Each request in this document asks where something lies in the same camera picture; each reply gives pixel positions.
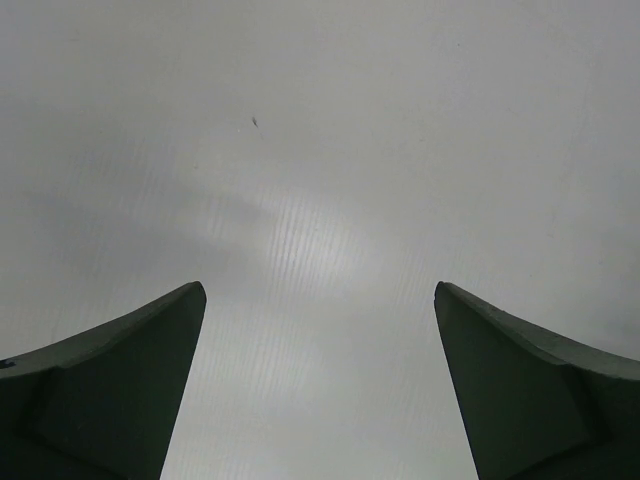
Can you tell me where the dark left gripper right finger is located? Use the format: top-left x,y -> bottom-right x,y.
434,282 -> 639,479

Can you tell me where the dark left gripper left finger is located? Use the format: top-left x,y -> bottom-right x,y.
1,282 -> 206,479

